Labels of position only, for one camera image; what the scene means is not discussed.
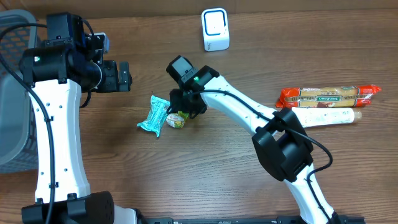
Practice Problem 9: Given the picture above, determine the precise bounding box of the green snack packet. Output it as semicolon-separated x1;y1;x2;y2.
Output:
166;111;189;128

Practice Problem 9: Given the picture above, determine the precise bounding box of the mint green wipes packet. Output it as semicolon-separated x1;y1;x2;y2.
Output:
137;95;170;138

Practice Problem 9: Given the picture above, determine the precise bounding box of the white tube gold cap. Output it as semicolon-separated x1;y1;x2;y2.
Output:
292;107;362;128

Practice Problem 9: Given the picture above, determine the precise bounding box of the orange spaghetti packet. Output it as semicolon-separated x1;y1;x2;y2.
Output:
275;85;382;108

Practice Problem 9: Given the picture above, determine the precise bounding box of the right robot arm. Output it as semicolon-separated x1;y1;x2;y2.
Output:
166;55;340;223

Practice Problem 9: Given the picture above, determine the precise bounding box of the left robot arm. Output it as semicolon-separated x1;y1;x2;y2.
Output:
20;12;138;224

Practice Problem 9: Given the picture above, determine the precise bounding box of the white barcode scanner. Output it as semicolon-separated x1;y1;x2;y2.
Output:
201;7;229;52

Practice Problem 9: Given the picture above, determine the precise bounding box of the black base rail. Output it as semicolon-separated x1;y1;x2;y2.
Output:
136;216;366;224

